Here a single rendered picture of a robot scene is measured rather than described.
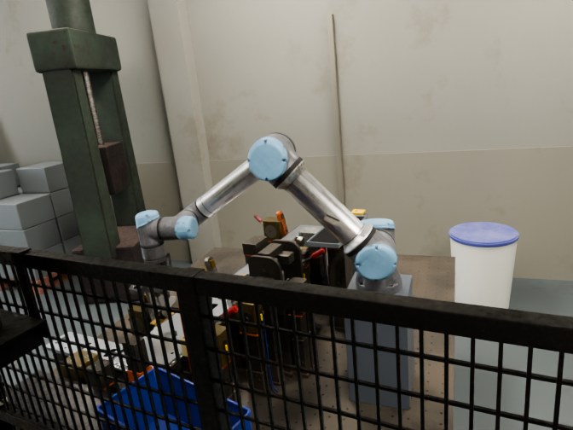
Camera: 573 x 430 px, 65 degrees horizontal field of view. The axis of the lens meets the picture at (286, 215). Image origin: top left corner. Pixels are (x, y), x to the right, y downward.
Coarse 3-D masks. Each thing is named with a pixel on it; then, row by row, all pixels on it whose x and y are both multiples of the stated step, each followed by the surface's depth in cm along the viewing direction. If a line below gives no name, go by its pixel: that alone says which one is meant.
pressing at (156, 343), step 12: (300, 228) 247; (216, 300) 173; (228, 300) 171; (216, 312) 164; (168, 324) 159; (180, 324) 158; (144, 336) 153; (168, 336) 151; (180, 336) 150; (156, 348) 145; (168, 348) 144; (180, 348) 143; (156, 360) 138; (168, 360) 138
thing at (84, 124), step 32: (64, 0) 357; (32, 32) 339; (64, 32) 337; (64, 64) 344; (96, 64) 376; (64, 96) 352; (96, 96) 420; (64, 128) 358; (96, 128) 398; (128, 128) 441; (64, 160) 366; (96, 160) 373; (128, 160) 436; (96, 192) 372; (128, 192) 444; (96, 224) 379; (128, 224) 453; (96, 256) 387; (128, 256) 395; (96, 288) 406
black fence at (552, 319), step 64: (0, 256) 79; (64, 256) 72; (192, 320) 61; (384, 320) 48; (448, 320) 45; (512, 320) 42; (0, 384) 96; (64, 384) 84; (128, 384) 75; (320, 384) 56; (448, 384) 48
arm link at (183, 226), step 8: (176, 216) 143; (184, 216) 141; (192, 216) 147; (160, 224) 140; (168, 224) 140; (176, 224) 139; (184, 224) 139; (192, 224) 140; (160, 232) 140; (168, 232) 140; (176, 232) 139; (184, 232) 139; (192, 232) 140; (168, 240) 143; (184, 240) 142
